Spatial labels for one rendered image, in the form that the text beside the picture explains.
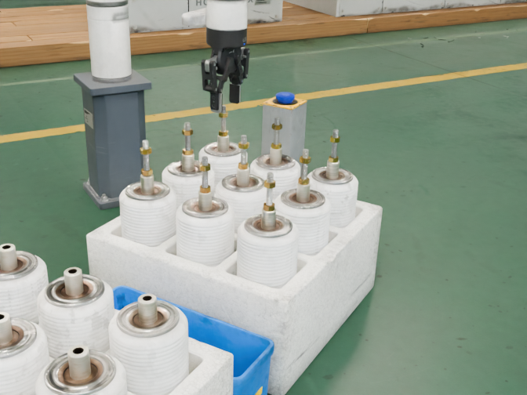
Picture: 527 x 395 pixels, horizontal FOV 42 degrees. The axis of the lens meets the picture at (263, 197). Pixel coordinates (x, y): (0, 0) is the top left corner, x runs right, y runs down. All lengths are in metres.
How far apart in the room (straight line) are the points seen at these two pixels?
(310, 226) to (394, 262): 0.41
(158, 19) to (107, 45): 1.67
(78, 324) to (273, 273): 0.32
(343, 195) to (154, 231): 0.34
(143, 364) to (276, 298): 0.27
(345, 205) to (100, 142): 0.67
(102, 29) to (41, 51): 1.47
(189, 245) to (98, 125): 0.62
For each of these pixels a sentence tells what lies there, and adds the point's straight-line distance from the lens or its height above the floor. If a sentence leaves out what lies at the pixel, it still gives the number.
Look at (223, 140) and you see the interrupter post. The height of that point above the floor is 0.27.
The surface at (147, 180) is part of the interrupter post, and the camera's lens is 1.17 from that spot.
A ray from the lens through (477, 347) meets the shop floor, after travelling 1.31.
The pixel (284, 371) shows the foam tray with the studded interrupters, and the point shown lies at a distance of 1.10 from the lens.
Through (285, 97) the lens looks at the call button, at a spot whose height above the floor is 0.33.
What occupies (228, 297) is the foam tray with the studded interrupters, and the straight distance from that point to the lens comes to 1.08.
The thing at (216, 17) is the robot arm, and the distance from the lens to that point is 1.27.
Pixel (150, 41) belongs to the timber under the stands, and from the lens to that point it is 3.21.
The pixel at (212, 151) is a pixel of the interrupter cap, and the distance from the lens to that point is 1.35.
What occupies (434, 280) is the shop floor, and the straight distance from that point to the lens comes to 1.48.
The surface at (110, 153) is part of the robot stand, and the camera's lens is 1.68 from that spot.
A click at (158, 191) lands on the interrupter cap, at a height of 0.25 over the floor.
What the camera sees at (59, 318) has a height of 0.24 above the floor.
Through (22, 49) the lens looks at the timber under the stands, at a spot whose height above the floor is 0.07.
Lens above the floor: 0.74
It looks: 25 degrees down
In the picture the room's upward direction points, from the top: 2 degrees clockwise
